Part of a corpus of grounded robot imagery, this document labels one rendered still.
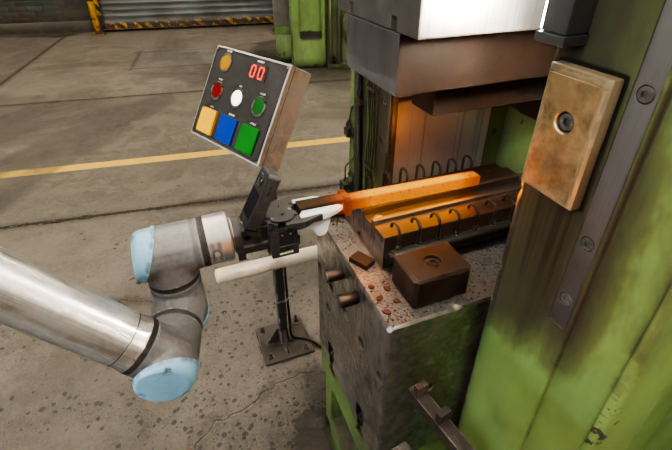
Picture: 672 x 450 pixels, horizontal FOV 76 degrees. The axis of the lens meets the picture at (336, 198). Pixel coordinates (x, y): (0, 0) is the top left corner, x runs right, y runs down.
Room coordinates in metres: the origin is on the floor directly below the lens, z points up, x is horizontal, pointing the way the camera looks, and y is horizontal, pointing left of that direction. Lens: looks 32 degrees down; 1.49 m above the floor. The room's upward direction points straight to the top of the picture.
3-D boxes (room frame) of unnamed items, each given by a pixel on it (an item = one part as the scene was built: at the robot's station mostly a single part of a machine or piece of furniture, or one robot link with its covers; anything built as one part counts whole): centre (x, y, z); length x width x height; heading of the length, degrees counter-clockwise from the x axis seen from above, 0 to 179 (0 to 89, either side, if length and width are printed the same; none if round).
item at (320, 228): (0.67, 0.03, 1.02); 0.09 x 0.03 x 0.06; 108
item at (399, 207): (0.81, -0.26, 0.99); 0.42 x 0.05 x 0.01; 111
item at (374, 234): (0.83, -0.25, 0.96); 0.42 x 0.20 x 0.09; 111
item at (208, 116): (1.22, 0.38, 1.01); 0.07 x 0.05 x 0.07; 46
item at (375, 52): (0.83, -0.25, 1.32); 0.42 x 0.20 x 0.10; 111
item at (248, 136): (1.09, 0.24, 1.01); 0.07 x 0.05 x 0.07; 46
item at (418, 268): (0.61, -0.18, 0.95); 0.12 x 0.08 x 0.06; 111
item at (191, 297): (0.58, 0.29, 0.91); 0.12 x 0.09 x 0.12; 10
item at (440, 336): (0.78, -0.28, 0.69); 0.56 x 0.38 x 0.45; 111
